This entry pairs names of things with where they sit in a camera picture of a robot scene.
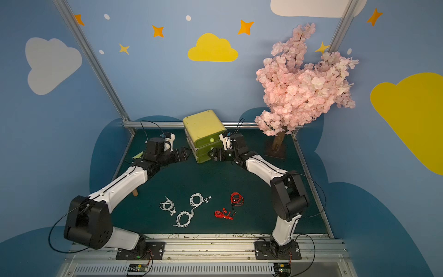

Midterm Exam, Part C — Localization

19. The white earphones upper coil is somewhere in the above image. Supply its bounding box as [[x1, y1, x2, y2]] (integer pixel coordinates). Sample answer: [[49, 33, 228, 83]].
[[189, 193, 212, 211]]

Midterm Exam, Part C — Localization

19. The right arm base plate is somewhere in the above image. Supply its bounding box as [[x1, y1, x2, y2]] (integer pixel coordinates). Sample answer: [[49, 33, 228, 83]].
[[254, 240, 302, 260]]

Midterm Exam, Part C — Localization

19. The aluminium rail front frame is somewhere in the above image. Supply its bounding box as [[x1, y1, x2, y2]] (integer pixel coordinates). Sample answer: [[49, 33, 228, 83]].
[[57, 234, 357, 277]]

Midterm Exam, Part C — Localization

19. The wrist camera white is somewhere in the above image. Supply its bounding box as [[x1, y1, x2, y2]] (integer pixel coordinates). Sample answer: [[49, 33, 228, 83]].
[[219, 132, 232, 150], [163, 132, 175, 152]]

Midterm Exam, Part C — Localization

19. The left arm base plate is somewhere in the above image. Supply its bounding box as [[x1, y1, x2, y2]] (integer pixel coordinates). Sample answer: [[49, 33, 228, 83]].
[[115, 241, 166, 261]]

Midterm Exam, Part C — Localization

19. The white earphones coil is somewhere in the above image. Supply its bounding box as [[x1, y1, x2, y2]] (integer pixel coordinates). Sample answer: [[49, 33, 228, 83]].
[[189, 193, 212, 211], [173, 211, 195, 228], [159, 197, 176, 216]]

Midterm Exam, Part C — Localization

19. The white earphones lower coil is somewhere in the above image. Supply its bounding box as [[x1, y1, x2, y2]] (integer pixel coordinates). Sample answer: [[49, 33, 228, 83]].
[[173, 211, 195, 228]]

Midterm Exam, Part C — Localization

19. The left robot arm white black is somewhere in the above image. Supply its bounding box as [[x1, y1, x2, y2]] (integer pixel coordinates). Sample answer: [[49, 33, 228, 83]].
[[63, 134, 190, 252]]

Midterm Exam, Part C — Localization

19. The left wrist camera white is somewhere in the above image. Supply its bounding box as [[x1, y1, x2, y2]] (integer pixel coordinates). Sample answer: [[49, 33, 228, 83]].
[[163, 132, 175, 152]]

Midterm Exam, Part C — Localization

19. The red earphones upper coil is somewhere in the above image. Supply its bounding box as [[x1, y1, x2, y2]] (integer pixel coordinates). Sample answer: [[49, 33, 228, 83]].
[[230, 192, 244, 207]]

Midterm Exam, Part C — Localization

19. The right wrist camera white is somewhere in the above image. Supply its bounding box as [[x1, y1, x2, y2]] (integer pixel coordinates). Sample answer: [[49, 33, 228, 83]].
[[219, 132, 232, 150]]

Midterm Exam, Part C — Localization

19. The red earphones lower bundle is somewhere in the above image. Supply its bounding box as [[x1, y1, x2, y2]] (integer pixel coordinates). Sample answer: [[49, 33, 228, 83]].
[[214, 208, 236, 220]]

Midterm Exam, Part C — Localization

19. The green three-drawer cabinet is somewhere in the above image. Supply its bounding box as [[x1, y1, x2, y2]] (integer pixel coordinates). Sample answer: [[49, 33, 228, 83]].
[[183, 110, 227, 164]]

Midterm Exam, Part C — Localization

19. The green drawer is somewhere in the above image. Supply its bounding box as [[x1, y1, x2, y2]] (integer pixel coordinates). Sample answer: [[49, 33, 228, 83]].
[[193, 133, 222, 148]]

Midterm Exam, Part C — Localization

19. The pink blossom artificial tree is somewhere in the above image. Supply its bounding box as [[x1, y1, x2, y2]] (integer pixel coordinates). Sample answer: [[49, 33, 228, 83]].
[[255, 24, 359, 156]]

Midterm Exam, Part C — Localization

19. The left green circuit board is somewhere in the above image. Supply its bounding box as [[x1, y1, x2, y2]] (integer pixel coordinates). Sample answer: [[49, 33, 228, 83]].
[[126, 264, 149, 276]]

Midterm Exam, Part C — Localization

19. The green circuit board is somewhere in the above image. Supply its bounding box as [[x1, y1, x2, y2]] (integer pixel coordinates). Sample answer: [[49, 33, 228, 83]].
[[126, 264, 149, 276], [273, 263, 291, 277]]

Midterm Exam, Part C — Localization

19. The white earphones left coil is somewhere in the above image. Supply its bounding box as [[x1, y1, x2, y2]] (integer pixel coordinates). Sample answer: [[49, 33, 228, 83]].
[[159, 197, 176, 216]]

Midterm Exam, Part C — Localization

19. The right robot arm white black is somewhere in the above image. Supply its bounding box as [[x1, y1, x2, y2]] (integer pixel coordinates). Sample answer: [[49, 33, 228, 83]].
[[208, 132, 310, 251]]

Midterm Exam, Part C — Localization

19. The right green circuit board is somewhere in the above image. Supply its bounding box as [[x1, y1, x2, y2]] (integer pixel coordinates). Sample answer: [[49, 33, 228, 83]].
[[273, 263, 291, 277]]

